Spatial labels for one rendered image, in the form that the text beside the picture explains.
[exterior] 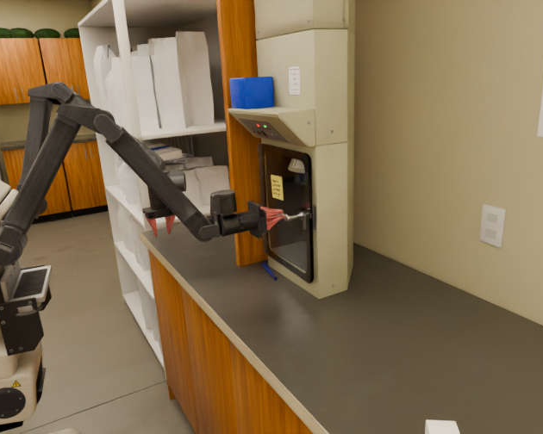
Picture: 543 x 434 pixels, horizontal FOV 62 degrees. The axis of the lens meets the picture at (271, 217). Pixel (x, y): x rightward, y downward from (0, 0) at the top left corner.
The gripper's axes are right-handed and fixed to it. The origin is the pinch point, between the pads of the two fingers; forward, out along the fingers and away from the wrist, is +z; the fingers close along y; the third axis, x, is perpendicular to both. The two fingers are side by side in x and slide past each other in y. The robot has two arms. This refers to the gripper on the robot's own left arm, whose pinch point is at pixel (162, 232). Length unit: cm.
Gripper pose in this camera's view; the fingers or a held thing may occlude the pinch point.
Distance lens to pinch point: 161.0
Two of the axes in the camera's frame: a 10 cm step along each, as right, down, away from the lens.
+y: 8.7, -1.9, 4.6
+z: 0.5, 9.5, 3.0
